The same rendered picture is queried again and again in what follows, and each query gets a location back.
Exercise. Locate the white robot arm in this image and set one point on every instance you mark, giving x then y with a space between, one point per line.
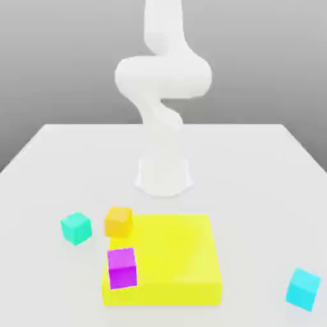
163 79

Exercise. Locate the small orange cube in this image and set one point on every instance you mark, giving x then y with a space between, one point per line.
118 221

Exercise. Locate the small teal cube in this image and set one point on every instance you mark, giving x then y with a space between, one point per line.
76 228

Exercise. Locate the small magenta cube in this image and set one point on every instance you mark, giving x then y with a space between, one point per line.
122 268

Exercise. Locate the small cyan cube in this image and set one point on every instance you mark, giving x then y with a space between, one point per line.
302 290

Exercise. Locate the large yellow box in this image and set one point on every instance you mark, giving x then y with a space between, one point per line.
176 255

